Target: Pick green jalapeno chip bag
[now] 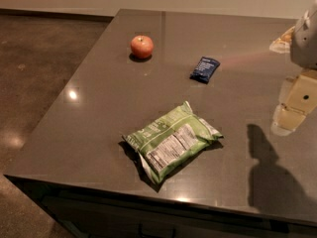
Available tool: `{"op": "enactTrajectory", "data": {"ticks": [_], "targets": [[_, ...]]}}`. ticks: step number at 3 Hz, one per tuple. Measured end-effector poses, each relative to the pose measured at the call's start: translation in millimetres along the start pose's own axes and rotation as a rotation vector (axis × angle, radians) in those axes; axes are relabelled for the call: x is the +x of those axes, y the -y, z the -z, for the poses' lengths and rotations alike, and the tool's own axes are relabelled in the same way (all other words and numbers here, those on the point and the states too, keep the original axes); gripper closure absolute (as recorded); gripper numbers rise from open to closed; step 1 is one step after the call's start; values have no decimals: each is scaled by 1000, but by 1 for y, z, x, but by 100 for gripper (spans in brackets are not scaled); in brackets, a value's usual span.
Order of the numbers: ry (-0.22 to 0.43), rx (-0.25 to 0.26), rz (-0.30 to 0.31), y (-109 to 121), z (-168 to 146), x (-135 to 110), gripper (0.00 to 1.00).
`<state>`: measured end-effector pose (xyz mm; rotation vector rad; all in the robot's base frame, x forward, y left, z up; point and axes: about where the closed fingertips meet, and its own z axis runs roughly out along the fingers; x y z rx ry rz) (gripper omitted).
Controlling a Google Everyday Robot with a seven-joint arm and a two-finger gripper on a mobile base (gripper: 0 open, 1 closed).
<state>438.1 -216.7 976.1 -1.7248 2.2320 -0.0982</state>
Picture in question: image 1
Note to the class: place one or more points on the dark blue snack bar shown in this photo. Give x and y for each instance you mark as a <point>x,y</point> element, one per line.
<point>204,70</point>

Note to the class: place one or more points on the dark counter cabinet base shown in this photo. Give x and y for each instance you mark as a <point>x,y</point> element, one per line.
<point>93,213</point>

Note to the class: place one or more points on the green jalapeno chip bag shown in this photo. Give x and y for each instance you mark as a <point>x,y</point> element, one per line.
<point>171,140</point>

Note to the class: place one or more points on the red apple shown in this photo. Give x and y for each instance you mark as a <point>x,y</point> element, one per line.
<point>142,47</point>

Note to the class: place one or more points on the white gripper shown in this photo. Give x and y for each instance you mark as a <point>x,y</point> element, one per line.
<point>305,44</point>

